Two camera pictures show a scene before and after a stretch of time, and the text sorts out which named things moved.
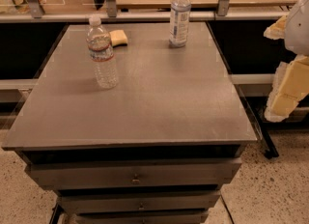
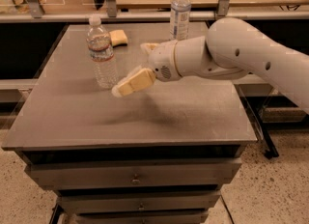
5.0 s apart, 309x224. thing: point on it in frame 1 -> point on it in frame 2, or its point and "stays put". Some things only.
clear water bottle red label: x=98 y=43 stays put
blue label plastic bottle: x=180 y=17 stays put
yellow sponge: x=119 y=38 stays put
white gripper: x=298 y=30 -> x=161 y=60
